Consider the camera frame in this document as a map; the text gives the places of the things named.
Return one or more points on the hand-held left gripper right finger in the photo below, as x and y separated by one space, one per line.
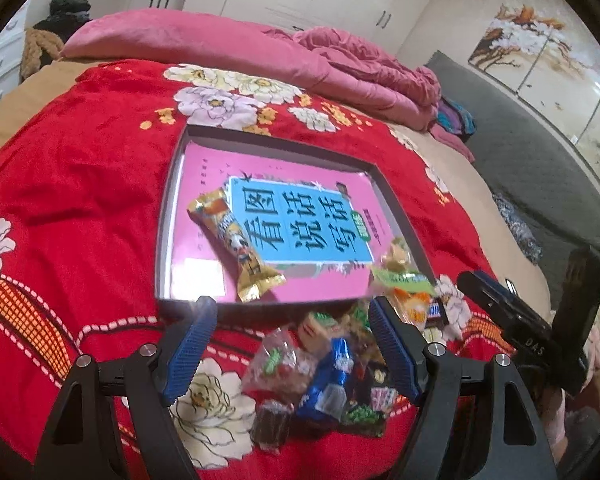
392 355

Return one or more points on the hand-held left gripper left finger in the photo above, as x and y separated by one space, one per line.
192 355

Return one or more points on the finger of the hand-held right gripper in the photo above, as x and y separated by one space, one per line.
485 292

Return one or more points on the orange snack packet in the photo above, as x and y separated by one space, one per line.
412 307

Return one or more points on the dark chocolate bar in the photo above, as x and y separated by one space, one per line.
435 312

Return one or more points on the blue candy packet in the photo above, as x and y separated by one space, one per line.
330 385

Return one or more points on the light green snack packet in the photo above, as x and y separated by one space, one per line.
400 280

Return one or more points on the clear nut brittle packet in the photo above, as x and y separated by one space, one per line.
280 360

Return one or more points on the golden candy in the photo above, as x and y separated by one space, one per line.
397 255

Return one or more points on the pile of mixed snacks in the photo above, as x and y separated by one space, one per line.
272 425

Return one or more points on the golden snack bar packet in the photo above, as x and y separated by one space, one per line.
235 240

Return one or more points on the dark shallow tray pink bottom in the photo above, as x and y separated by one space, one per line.
205 180

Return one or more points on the grey patterned cloth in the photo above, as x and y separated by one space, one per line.
520 225

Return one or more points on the grey padded headboard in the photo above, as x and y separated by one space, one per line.
530 150

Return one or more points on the multicoloured striped cloth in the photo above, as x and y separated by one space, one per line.
455 120

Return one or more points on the red floral blanket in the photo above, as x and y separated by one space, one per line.
80 210

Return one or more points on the crumpled pink blanket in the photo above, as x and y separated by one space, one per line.
380 70

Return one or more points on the pink quilt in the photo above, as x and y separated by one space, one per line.
180 40

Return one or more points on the white drawer chest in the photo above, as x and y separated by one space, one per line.
0 60

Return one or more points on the black clothing pile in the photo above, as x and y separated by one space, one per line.
62 17

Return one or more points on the flower tree wall painting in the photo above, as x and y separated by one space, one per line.
525 35

